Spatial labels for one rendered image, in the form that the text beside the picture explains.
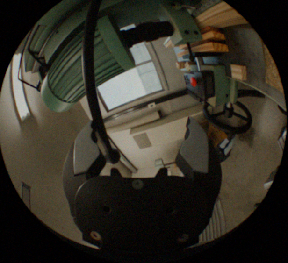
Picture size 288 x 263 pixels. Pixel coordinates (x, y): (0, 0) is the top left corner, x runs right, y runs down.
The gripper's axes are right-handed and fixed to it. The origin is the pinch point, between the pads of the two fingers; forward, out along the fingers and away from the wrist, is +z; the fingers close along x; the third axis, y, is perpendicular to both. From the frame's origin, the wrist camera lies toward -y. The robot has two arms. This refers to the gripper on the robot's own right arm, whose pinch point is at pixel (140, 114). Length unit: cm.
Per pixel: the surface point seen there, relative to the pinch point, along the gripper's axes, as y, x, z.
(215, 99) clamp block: -0.3, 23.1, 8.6
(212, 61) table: -13.0, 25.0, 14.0
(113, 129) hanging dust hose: 102, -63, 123
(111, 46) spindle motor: -11.1, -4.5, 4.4
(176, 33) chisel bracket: -17.0, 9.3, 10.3
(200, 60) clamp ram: -11.5, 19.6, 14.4
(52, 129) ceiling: 44, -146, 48
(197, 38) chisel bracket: -16.7, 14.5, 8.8
